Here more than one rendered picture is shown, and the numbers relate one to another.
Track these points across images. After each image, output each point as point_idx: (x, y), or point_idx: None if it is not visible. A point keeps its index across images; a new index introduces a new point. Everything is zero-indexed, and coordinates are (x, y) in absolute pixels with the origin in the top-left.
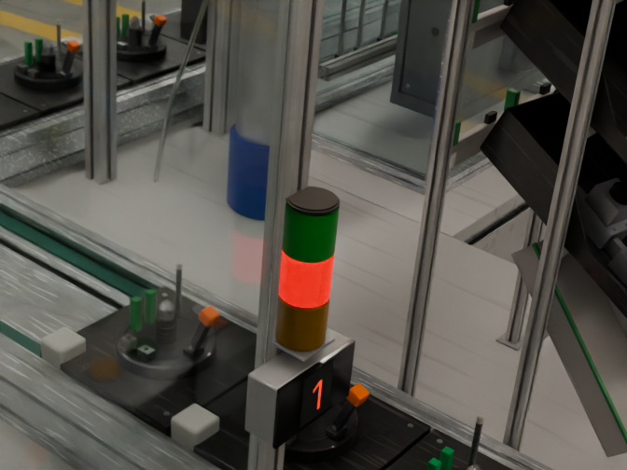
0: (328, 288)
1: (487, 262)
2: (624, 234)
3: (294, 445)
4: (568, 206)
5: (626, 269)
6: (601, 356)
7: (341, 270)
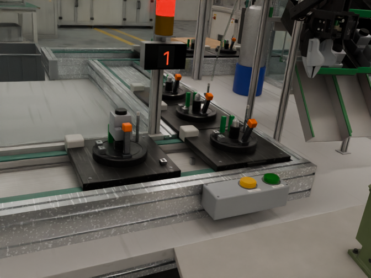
0: (170, 10)
1: None
2: None
3: (185, 113)
4: (299, 28)
5: None
6: (316, 107)
7: (259, 108)
